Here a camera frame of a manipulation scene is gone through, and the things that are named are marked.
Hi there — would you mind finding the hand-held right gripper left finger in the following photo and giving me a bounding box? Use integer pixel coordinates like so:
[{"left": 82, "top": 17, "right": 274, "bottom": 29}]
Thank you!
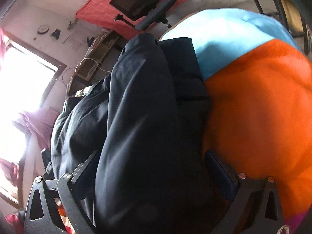
[{"left": 24, "top": 151, "right": 101, "bottom": 234}]

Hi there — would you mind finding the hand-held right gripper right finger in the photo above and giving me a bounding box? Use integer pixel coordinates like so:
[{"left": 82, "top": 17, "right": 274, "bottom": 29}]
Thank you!
[{"left": 205, "top": 149, "right": 285, "bottom": 234}]

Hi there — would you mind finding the black jacket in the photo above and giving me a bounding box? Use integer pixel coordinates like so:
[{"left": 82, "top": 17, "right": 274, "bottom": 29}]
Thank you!
[{"left": 50, "top": 32, "right": 236, "bottom": 234}]

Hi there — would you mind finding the pink curtain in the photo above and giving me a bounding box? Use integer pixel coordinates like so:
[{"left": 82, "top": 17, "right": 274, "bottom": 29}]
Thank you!
[{"left": 0, "top": 28, "right": 60, "bottom": 234}]

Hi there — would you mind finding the orange and blue blanket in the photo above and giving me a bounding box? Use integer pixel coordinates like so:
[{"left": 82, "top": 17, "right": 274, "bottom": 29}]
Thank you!
[{"left": 160, "top": 8, "right": 312, "bottom": 234}]

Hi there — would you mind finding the window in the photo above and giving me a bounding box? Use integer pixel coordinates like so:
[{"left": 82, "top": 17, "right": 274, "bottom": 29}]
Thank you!
[{"left": 0, "top": 38, "right": 67, "bottom": 205}]

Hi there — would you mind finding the wooden desk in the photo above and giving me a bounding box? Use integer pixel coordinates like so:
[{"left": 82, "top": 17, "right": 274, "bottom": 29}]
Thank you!
[{"left": 66, "top": 29, "right": 123, "bottom": 98}]

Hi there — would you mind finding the red checked hanging cloth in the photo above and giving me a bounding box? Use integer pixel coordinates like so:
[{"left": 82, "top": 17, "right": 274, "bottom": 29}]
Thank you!
[{"left": 75, "top": 0, "right": 218, "bottom": 40}]

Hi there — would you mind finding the wooden chair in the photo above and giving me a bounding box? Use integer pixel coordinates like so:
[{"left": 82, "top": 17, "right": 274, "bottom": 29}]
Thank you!
[{"left": 243, "top": 0, "right": 312, "bottom": 41}]

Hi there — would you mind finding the black office chair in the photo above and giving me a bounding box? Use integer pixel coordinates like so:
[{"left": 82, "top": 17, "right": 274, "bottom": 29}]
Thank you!
[{"left": 109, "top": 0, "right": 177, "bottom": 31}]

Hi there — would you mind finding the white cable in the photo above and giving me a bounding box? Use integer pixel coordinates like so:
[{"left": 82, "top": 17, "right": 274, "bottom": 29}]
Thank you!
[{"left": 77, "top": 58, "right": 112, "bottom": 75}]

